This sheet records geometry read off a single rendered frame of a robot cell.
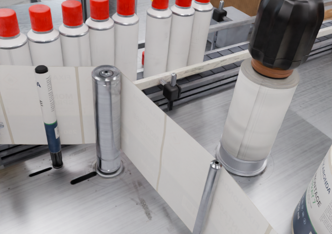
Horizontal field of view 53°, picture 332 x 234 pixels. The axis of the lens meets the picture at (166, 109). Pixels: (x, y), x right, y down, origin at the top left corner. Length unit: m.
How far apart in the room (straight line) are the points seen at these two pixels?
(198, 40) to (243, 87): 0.29
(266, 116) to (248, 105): 0.03
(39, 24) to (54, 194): 0.26
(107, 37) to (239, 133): 0.29
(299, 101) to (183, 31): 0.36
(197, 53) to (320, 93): 0.36
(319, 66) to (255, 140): 0.60
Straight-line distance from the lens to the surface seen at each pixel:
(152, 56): 0.71
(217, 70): 0.83
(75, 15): 0.58
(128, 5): 0.63
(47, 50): 0.58
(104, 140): 0.49
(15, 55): 0.58
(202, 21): 0.73
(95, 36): 0.62
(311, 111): 0.88
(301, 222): 0.51
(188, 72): 0.75
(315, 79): 1.01
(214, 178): 0.34
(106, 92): 0.43
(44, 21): 0.57
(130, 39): 0.65
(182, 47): 0.72
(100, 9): 0.61
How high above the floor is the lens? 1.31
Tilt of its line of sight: 39 degrees down
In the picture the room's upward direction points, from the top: 7 degrees clockwise
